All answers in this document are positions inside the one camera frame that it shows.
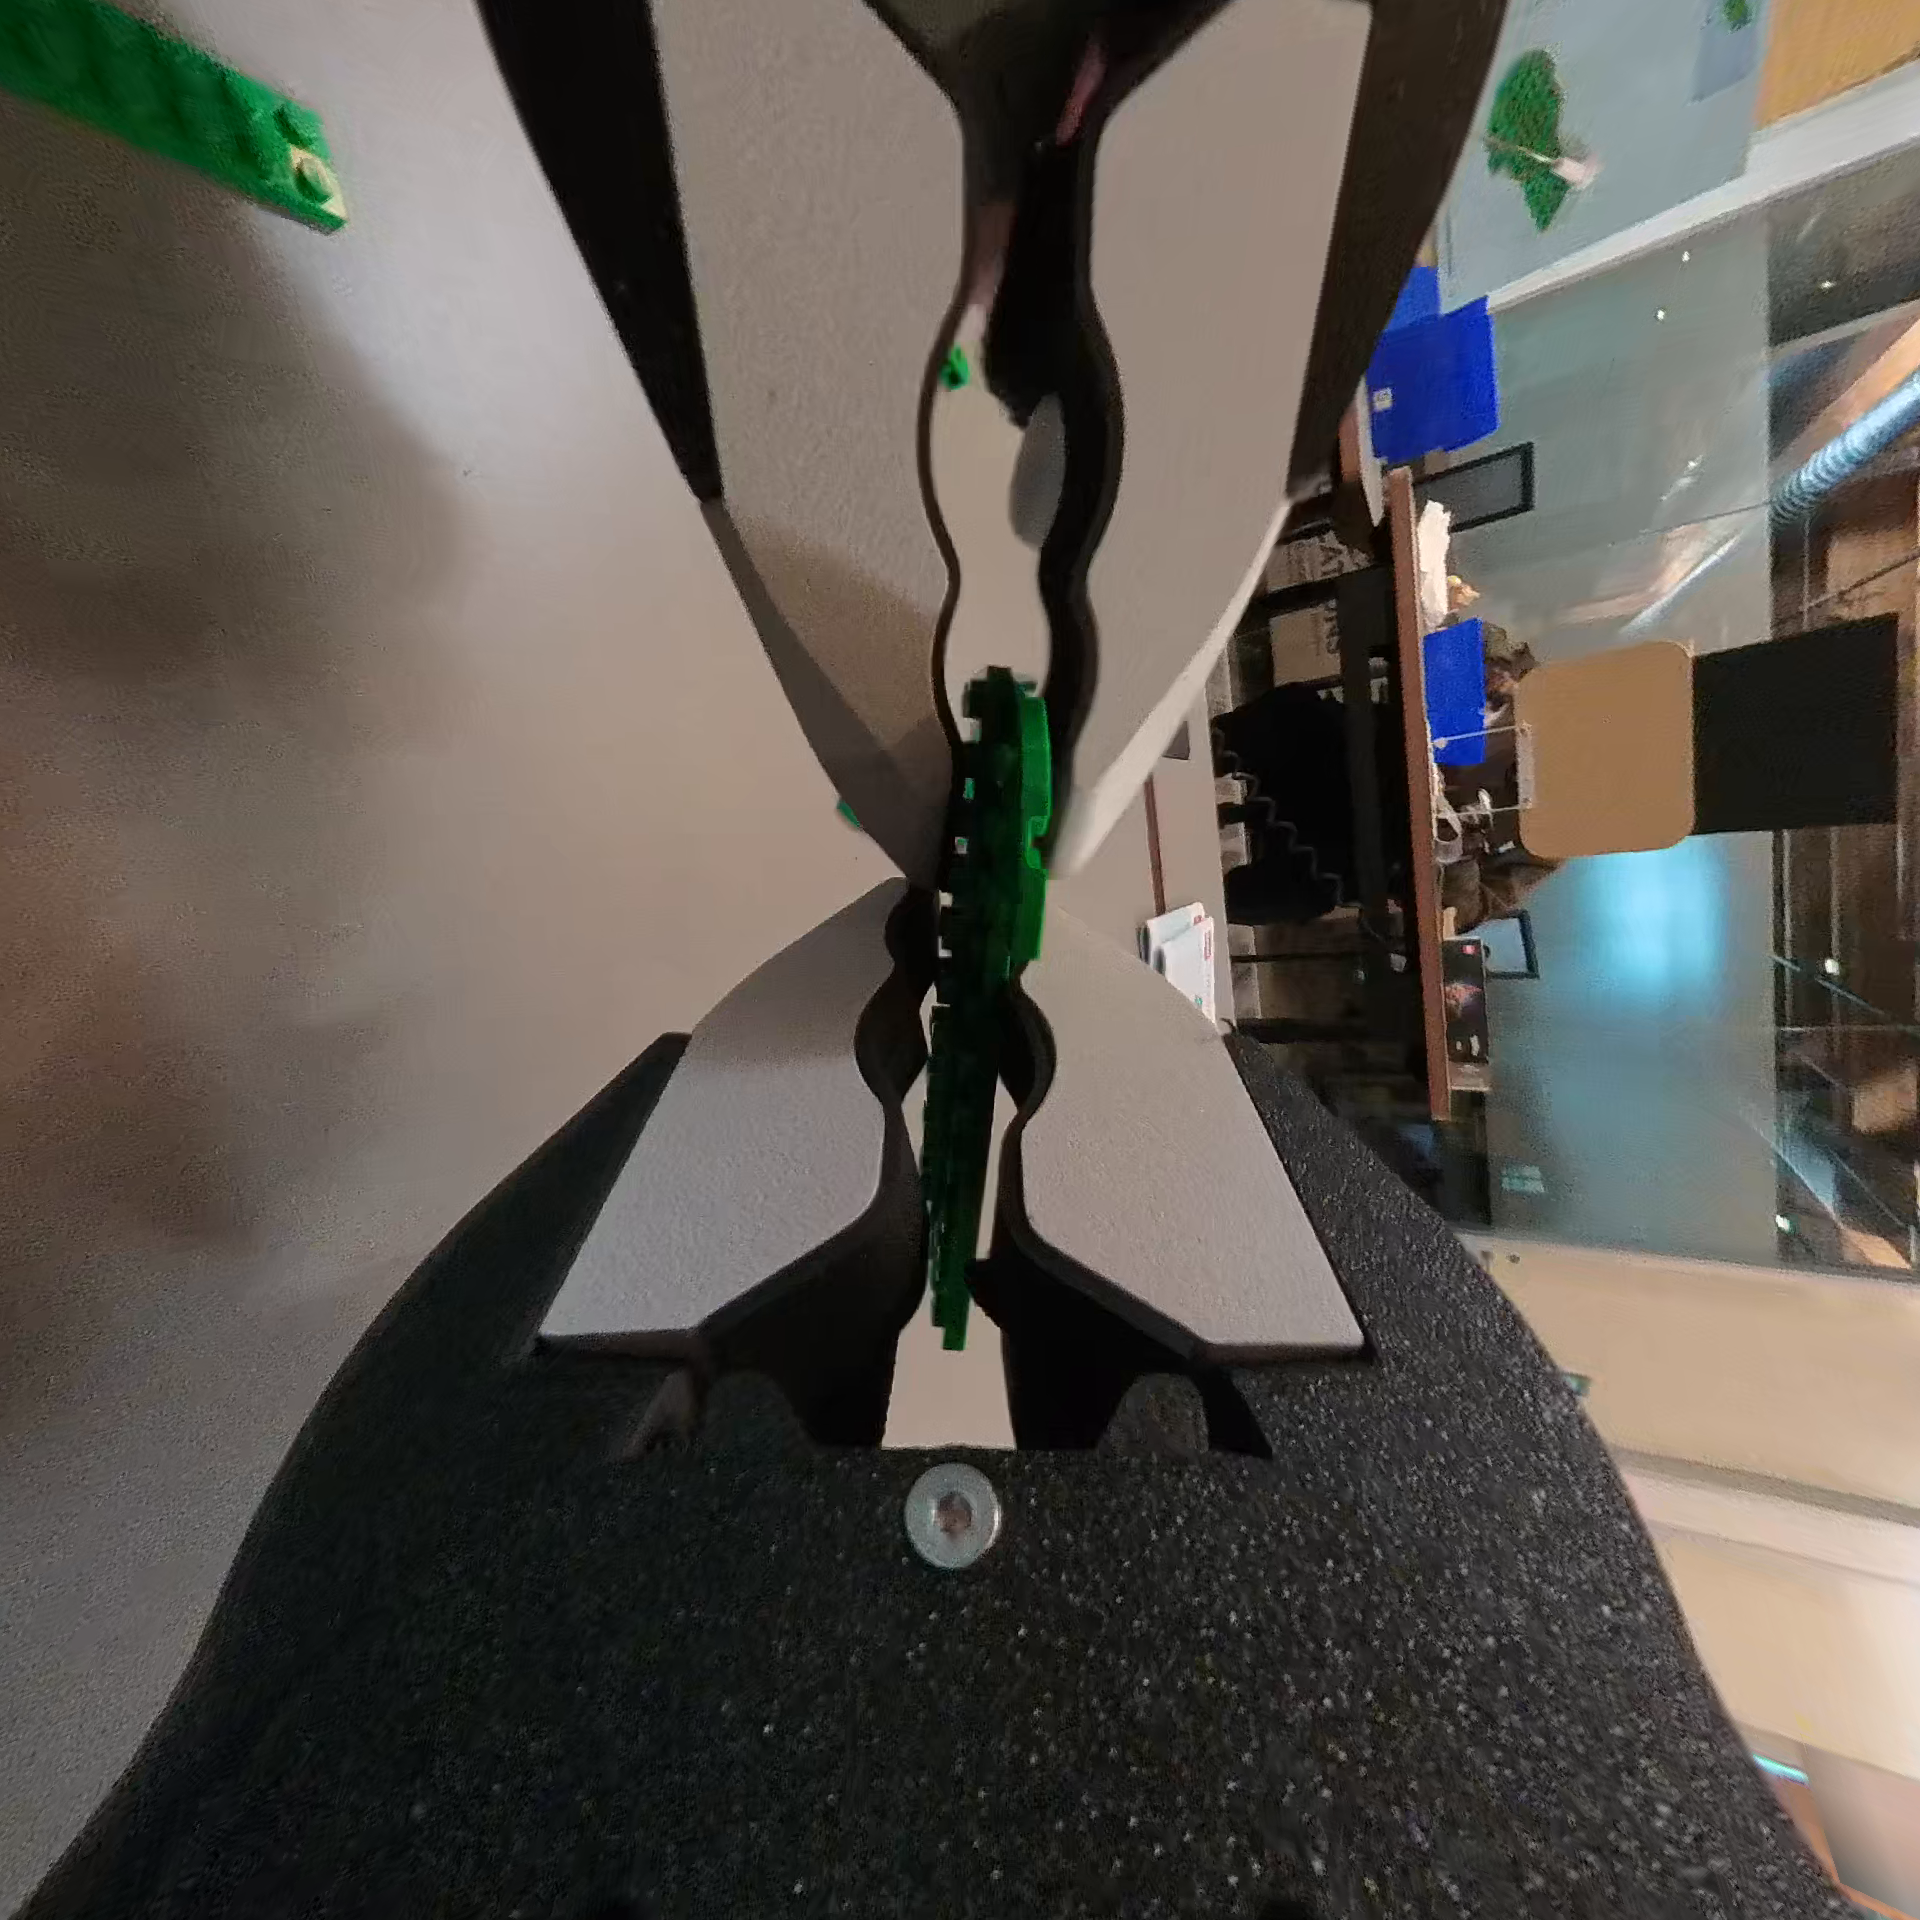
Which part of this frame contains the lego instruction booklet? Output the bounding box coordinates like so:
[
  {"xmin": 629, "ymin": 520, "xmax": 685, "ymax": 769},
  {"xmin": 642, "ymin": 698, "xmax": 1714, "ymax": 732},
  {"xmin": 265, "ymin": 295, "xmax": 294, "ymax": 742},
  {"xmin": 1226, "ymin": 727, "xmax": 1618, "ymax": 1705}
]
[{"xmin": 1438, "ymin": 0, "xmax": 1766, "ymax": 303}]

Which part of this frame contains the large blue panel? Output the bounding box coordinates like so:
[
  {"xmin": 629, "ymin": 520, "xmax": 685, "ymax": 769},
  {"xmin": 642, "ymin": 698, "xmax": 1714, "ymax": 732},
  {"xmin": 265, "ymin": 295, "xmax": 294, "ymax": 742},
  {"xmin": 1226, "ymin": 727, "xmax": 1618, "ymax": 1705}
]
[{"xmin": 1364, "ymin": 268, "xmax": 1505, "ymax": 466}]

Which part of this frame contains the small blue panel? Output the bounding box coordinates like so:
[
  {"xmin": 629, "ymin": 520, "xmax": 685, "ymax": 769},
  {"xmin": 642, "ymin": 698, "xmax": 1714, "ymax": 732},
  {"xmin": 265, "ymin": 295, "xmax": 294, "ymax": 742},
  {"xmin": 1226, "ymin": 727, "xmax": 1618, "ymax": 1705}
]
[{"xmin": 1420, "ymin": 614, "xmax": 1491, "ymax": 768}]

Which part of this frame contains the silver ventilation duct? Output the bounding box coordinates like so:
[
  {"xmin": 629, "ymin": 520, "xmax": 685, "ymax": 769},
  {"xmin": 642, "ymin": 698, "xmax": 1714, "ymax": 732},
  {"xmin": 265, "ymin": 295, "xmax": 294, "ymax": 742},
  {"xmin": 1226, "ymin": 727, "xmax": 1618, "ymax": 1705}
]
[{"xmin": 1766, "ymin": 373, "xmax": 1920, "ymax": 529}]

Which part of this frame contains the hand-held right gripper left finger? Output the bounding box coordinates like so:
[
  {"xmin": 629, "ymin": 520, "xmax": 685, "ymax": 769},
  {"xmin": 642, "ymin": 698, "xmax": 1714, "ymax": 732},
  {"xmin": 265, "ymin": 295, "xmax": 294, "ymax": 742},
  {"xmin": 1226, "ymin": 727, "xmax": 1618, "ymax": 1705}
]
[{"xmin": 534, "ymin": 872, "xmax": 936, "ymax": 1352}]

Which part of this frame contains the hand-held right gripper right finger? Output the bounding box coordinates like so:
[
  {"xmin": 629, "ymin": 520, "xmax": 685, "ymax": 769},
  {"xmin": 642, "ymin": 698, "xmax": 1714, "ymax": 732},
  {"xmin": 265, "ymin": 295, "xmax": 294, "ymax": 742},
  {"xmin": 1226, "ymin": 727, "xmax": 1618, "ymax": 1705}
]
[{"xmin": 984, "ymin": 896, "xmax": 1370, "ymax": 1365}]

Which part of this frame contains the long green lego plate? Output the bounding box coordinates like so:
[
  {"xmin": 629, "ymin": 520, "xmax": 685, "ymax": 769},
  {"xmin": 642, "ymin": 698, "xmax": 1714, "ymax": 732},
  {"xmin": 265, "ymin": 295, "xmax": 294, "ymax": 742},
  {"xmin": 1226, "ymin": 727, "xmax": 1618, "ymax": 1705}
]
[{"xmin": 0, "ymin": 0, "xmax": 353, "ymax": 236}]

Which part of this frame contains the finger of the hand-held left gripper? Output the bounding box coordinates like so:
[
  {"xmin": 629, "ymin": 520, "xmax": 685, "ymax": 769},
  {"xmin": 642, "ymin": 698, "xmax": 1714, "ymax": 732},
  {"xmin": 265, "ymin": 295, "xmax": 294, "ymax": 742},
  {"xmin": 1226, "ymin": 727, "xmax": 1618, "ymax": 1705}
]
[
  {"xmin": 1040, "ymin": 0, "xmax": 1509, "ymax": 882},
  {"xmin": 477, "ymin": 0, "xmax": 980, "ymax": 888}
]

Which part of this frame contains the green lego plate assembly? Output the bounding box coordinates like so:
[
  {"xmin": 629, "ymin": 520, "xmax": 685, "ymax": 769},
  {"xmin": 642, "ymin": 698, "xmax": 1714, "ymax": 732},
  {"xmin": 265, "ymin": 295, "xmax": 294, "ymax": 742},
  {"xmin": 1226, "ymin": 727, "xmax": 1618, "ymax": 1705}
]
[{"xmin": 918, "ymin": 666, "xmax": 1057, "ymax": 1352}]

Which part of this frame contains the tan rounded board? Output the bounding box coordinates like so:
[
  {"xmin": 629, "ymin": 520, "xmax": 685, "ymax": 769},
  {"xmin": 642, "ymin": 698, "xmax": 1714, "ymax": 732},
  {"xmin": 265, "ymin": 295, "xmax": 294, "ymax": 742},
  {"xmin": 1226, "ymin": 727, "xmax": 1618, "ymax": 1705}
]
[{"xmin": 1512, "ymin": 639, "xmax": 1699, "ymax": 862}]

